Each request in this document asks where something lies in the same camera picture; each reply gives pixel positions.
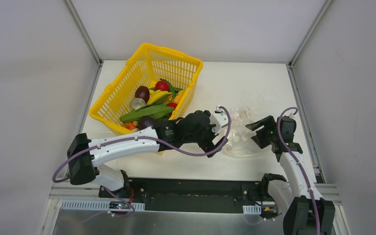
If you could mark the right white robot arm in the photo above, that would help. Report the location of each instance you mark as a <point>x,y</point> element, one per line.
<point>305,210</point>

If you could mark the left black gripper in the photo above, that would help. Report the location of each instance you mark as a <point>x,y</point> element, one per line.
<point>212,138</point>

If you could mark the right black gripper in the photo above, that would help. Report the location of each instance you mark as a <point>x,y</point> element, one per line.
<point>263,130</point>

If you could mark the yellow banana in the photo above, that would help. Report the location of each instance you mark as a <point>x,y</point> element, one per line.
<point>158,97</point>

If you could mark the large green leaf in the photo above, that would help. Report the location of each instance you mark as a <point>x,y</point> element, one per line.
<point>154,111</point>

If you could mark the dark maroon fruit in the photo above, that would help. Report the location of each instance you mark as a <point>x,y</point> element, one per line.
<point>143,92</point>

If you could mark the yellow plastic basket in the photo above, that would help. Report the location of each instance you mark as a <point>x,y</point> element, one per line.
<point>146,66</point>

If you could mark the red tomato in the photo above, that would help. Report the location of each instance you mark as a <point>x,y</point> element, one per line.
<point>161,86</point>

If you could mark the orange pumpkin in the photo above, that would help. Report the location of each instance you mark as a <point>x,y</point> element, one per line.
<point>130,125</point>

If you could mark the green chili pepper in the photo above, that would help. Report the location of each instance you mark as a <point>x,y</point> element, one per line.
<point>172,89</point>

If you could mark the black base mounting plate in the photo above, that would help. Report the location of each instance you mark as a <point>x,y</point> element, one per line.
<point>183,195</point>

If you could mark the dark purple eggplant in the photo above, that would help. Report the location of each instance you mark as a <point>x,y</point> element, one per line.
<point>146,121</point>

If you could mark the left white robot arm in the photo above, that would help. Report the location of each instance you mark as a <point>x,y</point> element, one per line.
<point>87,158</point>

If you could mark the clear zip top bag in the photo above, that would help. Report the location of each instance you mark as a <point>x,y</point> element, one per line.
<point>239,144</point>

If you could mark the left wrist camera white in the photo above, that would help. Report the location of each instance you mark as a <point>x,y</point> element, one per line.
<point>219,119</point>

